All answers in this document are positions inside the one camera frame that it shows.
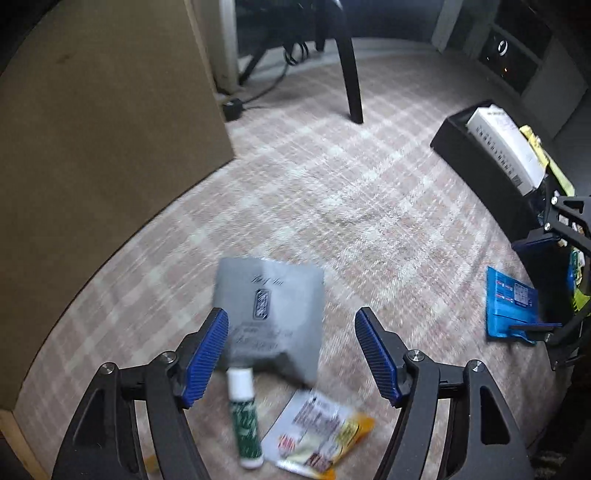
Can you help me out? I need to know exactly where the black container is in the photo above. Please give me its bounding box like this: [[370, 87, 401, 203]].
[[430, 99, 591, 333]]

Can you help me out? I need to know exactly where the black power cable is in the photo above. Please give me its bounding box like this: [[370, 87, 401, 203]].
[[242, 41, 309, 109]]

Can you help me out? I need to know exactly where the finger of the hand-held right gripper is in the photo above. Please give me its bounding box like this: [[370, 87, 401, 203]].
[[507, 295, 591, 372], [512, 194, 591, 259]]

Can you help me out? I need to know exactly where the white cardboard box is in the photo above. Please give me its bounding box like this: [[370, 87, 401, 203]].
[[465, 105, 546, 195]]

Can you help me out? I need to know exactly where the yellow-green packet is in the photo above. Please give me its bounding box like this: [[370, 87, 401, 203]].
[[570, 249, 591, 315]]

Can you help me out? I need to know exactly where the grey framed cabinet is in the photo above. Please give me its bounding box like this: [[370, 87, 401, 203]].
[[434, 0, 583, 134]]

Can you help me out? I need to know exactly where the blue wipes packet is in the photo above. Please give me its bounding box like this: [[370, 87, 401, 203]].
[[485, 266, 540, 343]]

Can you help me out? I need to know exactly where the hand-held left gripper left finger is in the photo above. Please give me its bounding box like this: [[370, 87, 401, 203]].
[[51, 307, 230, 480]]

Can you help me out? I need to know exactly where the pine wood panel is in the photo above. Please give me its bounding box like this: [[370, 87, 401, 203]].
[[0, 408, 51, 480]]

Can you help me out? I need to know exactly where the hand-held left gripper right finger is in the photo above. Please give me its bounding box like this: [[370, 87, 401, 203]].
[[355, 307, 536, 480]]

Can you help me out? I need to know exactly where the white orange snack packet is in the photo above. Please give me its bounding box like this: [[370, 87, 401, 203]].
[[262, 389, 376, 479]]

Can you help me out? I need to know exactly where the black tripod light stand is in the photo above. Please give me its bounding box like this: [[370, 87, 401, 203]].
[[238, 0, 365, 124]]

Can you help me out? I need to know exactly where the grey pouch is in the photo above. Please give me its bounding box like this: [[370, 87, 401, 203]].
[[215, 256, 325, 385]]

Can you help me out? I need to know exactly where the green white tube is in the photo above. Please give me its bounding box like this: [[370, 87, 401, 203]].
[[226, 367, 265, 470]]

